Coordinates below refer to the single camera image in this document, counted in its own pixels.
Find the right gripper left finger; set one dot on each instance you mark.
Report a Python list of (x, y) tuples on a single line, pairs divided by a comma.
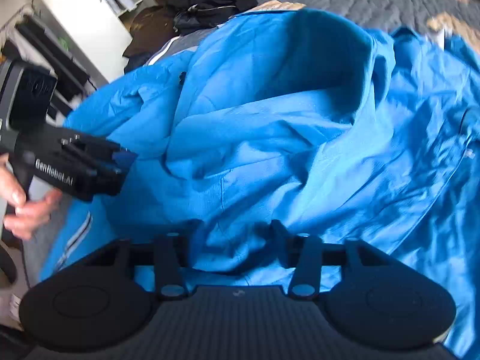
[(174, 248)]

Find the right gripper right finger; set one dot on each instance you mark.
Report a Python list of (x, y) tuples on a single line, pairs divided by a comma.
[(303, 253)]

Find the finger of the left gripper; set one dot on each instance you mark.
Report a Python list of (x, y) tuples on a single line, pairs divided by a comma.
[(103, 150), (95, 177)]

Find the blue zip-up jacket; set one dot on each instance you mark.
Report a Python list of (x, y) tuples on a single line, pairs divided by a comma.
[(306, 118)]

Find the person's left hand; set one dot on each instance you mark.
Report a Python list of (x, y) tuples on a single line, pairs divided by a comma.
[(27, 216)]

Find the brown garment pile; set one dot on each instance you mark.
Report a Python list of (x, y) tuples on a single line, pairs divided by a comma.
[(150, 30)]

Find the white cabinet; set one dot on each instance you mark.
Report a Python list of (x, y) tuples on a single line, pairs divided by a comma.
[(98, 34)]

